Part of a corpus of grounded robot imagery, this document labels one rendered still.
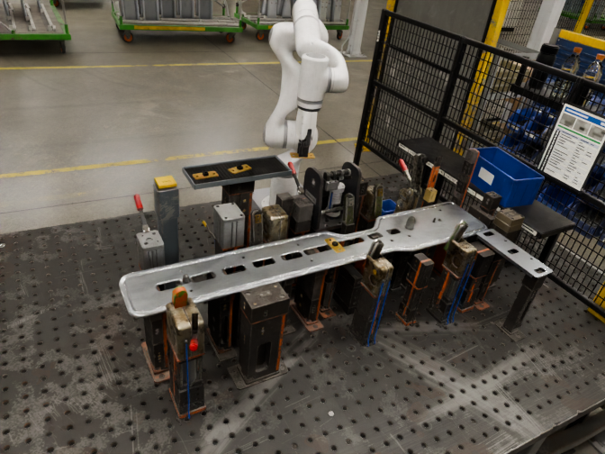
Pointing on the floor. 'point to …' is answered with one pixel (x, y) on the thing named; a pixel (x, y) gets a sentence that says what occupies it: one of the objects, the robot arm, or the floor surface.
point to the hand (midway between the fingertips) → (302, 149)
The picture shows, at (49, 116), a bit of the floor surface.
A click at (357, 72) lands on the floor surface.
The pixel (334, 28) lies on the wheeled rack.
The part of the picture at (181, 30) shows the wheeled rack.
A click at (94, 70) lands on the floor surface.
